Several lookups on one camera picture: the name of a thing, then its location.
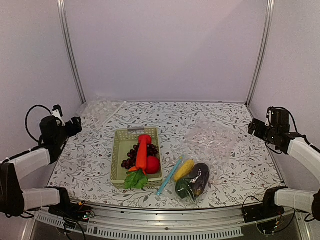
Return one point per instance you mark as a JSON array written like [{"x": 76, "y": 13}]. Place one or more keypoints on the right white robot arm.
[{"x": 302, "y": 191}]

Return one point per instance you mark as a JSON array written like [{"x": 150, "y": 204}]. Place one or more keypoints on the green pepper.
[{"x": 184, "y": 189}]

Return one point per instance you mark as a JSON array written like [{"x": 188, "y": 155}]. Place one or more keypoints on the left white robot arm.
[{"x": 14, "y": 201}]

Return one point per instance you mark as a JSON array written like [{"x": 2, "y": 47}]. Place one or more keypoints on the yellow corn cob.
[{"x": 184, "y": 170}]

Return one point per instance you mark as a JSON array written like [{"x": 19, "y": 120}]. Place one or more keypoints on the right aluminium frame post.
[{"x": 262, "y": 50}]

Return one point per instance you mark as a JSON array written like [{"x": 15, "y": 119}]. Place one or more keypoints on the green leafy vegetable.
[{"x": 135, "y": 180}]

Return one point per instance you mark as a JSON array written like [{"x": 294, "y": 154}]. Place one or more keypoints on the front aluminium rail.
[{"x": 124, "y": 223}]

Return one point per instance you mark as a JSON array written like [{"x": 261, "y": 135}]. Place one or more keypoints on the aluminium frame post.
[
  {"x": 262, "y": 50},
  {"x": 61, "y": 6}
]

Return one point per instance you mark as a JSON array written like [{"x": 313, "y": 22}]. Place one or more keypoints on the left aluminium frame post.
[{"x": 61, "y": 6}]

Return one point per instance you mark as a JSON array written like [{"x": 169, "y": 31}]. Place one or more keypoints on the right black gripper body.
[{"x": 269, "y": 137}]

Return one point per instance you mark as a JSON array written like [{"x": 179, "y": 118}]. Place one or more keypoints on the orange carrot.
[{"x": 141, "y": 159}]

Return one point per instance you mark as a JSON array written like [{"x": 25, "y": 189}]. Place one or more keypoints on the red apple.
[{"x": 153, "y": 165}]

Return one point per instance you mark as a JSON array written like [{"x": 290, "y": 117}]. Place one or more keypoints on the dark red grape bunch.
[{"x": 152, "y": 151}]

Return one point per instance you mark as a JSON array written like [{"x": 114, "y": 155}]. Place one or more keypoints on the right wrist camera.
[{"x": 278, "y": 118}]

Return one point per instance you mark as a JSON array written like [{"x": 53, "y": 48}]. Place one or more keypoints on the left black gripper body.
[{"x": 60, "y": 138}]

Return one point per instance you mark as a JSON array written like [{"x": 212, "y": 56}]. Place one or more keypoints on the green plastic basket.
[{"x": 125, "y": 151}]

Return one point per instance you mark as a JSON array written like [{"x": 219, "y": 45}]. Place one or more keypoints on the crumpled clear plastic bag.
[{"x": 211, "y": 143}]

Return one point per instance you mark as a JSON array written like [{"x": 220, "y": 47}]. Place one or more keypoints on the clear bag at back corner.
[{"x": 96, "y": 112}]

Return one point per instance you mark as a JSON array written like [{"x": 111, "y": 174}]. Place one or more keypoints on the clear zip bag blue zipper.
[{"x": 167, "y": 189}]

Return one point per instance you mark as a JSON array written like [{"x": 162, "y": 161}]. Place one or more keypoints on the purple eggplant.
[{"x": 199, "y": 177}]

